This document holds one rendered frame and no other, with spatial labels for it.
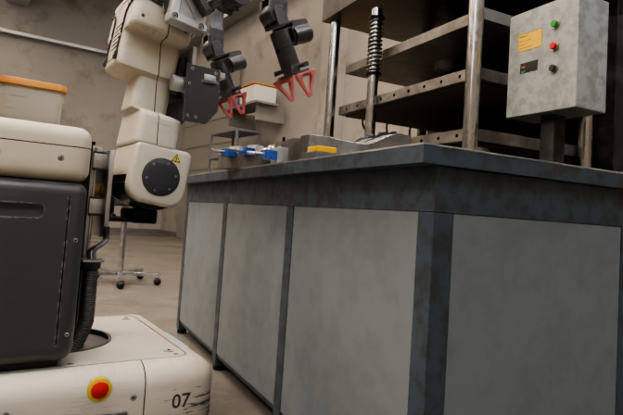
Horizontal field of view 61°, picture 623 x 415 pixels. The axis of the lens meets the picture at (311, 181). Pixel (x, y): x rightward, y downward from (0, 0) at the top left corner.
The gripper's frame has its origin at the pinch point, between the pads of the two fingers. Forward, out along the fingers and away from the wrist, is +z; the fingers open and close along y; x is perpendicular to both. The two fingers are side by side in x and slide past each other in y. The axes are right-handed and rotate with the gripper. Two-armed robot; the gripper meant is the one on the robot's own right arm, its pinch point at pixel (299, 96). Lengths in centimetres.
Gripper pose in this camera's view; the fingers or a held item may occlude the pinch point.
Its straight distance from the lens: 158.4
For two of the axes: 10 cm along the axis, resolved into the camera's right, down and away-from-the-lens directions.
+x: -7.7, 3.7, -5.2
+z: 3.1, 9.3, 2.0
